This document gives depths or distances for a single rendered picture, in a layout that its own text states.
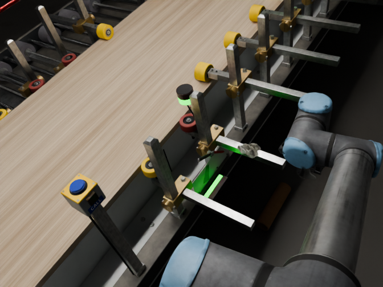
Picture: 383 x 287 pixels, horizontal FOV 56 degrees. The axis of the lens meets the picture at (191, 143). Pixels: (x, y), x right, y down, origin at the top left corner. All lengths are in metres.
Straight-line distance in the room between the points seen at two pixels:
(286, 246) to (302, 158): 1.19
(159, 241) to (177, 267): 0.89
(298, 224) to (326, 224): 1.54
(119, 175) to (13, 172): 0.46
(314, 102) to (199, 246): 0.64
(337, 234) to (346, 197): 0.12
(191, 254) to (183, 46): 1.47
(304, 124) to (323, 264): 0.54
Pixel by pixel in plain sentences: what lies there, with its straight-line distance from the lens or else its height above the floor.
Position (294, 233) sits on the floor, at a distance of 2.16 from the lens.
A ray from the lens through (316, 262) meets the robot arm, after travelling 0.54.
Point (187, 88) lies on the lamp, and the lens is 1.27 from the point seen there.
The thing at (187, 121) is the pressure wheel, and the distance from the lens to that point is 1.46.
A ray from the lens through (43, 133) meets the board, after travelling 1.70.
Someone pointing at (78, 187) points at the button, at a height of 1.23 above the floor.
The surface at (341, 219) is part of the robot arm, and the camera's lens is 0.67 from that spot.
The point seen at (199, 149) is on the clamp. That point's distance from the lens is 1.40.
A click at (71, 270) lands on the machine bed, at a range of 1.46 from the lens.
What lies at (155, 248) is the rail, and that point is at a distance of 1.40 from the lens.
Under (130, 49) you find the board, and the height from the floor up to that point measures 0.90.
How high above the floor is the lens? 1.92
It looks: 47 degrees down
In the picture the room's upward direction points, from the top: 15 degrees counter-clockwise
